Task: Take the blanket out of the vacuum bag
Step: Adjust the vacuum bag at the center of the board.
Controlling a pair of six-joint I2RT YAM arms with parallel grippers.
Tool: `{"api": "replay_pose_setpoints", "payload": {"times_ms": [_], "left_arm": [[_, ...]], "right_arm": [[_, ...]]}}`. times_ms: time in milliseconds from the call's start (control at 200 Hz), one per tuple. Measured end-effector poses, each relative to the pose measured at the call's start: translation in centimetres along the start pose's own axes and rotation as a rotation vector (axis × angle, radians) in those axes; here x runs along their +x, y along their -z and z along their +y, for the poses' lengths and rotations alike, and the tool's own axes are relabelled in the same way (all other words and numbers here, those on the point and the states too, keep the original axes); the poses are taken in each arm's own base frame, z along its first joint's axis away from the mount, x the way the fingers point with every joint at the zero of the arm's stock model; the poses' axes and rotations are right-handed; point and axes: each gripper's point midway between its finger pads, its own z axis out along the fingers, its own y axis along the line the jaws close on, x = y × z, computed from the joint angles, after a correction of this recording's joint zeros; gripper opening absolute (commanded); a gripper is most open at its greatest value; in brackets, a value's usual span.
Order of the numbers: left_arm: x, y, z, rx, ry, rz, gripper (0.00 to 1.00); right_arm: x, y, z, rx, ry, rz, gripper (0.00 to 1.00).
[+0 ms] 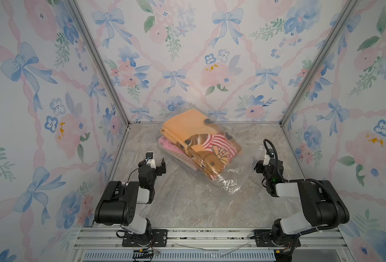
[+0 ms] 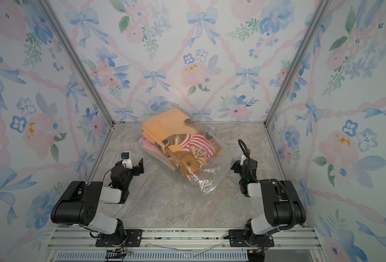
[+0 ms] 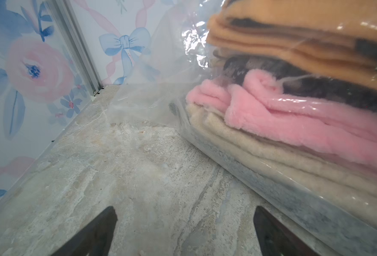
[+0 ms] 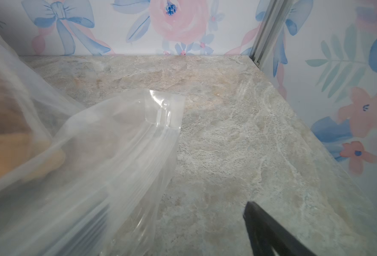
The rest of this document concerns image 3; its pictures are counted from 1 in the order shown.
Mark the pink fleece blanket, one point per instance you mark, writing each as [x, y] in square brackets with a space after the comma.
[260, 106]

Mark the cream fleece blanket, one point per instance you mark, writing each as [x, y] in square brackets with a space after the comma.
[356, 194]

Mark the orange cartoon print blanket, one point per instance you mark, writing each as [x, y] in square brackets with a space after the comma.
[324, 49]

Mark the left rear aluminium corner post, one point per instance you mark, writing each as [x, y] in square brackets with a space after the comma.
[68, 24]

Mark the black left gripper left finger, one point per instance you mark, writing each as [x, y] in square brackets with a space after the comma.
[94, 239]

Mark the clear plastic vacuum bag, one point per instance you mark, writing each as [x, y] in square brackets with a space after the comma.
[180, 58]

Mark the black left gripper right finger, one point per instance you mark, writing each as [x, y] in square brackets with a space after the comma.
[276, 239]

